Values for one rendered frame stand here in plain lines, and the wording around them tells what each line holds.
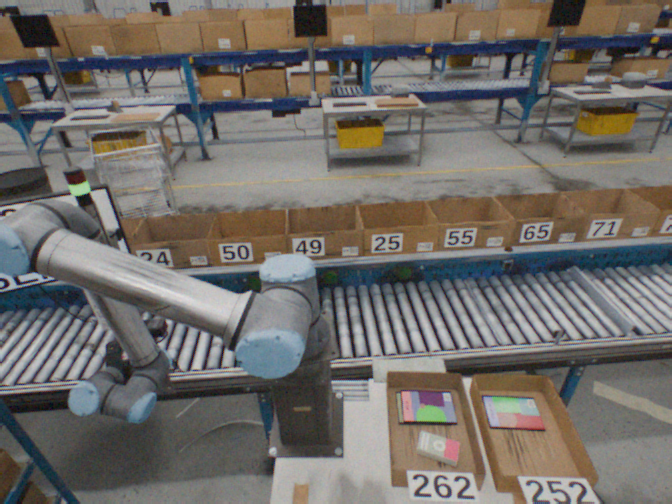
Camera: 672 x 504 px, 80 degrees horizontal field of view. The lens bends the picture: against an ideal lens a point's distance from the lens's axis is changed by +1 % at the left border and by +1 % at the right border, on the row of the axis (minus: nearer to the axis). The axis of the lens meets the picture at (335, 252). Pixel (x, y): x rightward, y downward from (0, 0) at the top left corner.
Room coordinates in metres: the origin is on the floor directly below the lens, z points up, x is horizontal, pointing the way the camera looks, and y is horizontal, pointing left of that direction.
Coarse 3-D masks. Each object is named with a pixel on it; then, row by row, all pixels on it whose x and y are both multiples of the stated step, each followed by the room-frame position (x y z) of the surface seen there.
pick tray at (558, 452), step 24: (480, 384) 1.00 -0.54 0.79; (504, 384) 0.99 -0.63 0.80; (528, 384) 0.99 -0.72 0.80; (552, 384) 0.94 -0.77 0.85; (480, 408) 0.87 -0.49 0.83; (552, 408) 0.89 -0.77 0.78; (480, 432) 0.82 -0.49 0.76; (504, 432) 0.82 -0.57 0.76; (528, 432) 0.81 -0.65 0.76; (552, 432) 0.81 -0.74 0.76; (576, 432) 0.75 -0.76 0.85; (504, 456) 0.73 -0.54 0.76; (528, 456) 0.73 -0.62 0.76; (552, 456) 0.73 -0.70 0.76; (576, 456) 0.71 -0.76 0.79; (504, 480) 0.62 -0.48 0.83
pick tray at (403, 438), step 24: (408, 384) 1.02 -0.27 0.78; (432, 384) 1.01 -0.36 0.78; (456, 384) 1.01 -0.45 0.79; (456, 408) 0.92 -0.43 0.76; (408, 432) 0.83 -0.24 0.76; (432, 432) 0.83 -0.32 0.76; (456, 432) 0.82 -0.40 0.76; (408, 456) 0.74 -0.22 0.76; (480, 456) 0.69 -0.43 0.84; (480, 480) 0.63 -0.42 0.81
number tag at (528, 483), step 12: (528, 480) 0.61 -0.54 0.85; (540, 480) 0.61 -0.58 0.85; (552, 480) 0.60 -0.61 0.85; (564, 480) 0.60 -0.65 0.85; (576, 480) 0.60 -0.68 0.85; (528, 492) 0.57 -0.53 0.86; (540, 492) 0.57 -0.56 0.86; (552, 492) 0.57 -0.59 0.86; (564, 492) 0.57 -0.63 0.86; (576, 492) 0.57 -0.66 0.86; (588, 492) 0.57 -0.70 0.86
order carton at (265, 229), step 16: (224, 224) 2.00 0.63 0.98; (240, 224) 2.01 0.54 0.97; (256, 224) 2.01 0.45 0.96; (272, 224) 2.02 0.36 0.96; (208, 240) 1.71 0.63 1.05; (224, 240) 1.72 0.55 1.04; (240, 240) 1.72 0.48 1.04; (256, 240) 1.73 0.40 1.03; (272, 240) 1.73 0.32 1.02; (256, 256) 1.73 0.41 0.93
